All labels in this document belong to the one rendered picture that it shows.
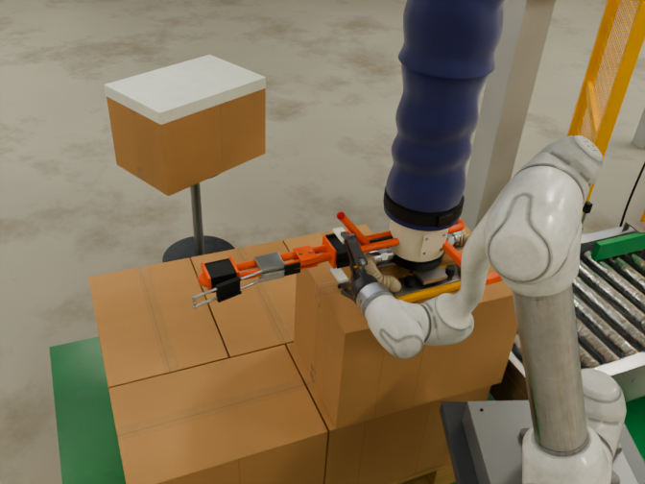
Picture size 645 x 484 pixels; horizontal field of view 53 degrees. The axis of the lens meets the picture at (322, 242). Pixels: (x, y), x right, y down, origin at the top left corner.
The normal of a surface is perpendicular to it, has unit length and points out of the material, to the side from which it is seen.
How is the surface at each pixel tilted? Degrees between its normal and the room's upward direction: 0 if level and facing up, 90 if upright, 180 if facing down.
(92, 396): 0
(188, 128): 90
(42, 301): 0
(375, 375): 90
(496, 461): 2
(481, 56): 101
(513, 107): 90
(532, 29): 90
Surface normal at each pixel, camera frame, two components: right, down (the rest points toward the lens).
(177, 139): 0.74, 0.42
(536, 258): -0.55, 0.40
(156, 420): 0.05, -0.81
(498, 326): 0.36, 0.55
